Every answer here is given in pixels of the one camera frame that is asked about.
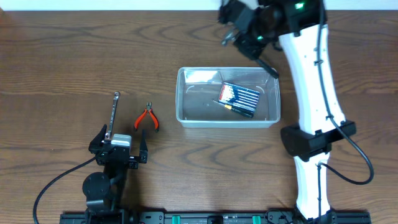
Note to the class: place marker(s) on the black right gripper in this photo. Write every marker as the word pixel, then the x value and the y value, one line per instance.
pixel 241 45

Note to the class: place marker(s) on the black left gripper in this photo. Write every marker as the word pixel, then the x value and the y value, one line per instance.
pixel 117 157

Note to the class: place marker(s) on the silver combination wrench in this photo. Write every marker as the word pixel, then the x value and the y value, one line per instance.
pixel 109 132

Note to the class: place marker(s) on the claw hammer orange black handle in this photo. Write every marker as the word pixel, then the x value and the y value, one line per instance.
pixel 267 68

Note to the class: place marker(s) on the blue precision screwdriver set case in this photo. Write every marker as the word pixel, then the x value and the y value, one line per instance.
pixel 231 92

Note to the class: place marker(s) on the black yellow screwdriver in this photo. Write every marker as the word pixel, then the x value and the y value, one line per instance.
pixel 236 107

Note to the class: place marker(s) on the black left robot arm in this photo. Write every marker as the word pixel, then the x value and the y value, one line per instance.
pixel 104 190

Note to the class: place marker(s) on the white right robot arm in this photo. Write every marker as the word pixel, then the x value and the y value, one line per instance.
pixel 301 30

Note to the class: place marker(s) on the clear plastic storage container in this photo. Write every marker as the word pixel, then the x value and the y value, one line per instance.
pixel 197 87

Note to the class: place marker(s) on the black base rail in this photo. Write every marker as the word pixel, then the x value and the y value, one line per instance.
pixel 270 217

